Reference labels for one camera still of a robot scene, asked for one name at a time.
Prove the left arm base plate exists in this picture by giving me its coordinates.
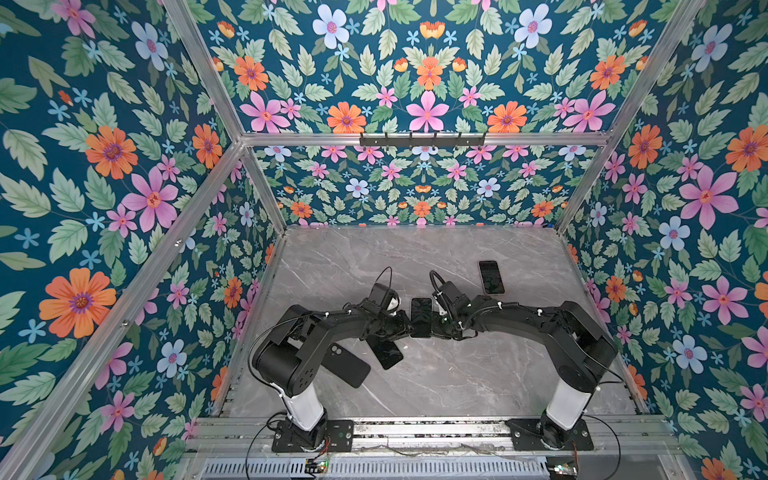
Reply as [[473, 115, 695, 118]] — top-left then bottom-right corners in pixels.
[[271, 420, 355, 453]]

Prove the white ventilated cable duct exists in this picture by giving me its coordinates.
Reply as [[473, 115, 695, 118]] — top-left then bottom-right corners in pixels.
[[200, 456, 550, 479]]

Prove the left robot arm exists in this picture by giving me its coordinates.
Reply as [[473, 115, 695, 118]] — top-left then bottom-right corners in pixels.
[[248, 283, 410, 451]]

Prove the pink phone case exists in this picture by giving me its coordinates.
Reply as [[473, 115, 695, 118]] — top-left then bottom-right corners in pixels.
[[478, 259, 506, 296]]

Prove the metal hook rail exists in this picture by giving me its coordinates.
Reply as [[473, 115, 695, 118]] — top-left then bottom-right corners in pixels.
[[359, 132, 486, 148]]

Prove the aluminium front rail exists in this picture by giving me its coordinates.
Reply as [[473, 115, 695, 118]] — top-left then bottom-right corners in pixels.
[[185, 415, 685, 457]]

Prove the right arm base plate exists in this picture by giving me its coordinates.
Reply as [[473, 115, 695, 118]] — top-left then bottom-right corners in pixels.
[[505, 415, 594, 451]]

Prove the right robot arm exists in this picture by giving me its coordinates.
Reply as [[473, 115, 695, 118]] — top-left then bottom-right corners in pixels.
[[430, 271, 617, 450]]

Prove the black phone case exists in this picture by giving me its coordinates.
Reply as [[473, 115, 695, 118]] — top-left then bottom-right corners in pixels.
[[321, 343, 371, 388]]

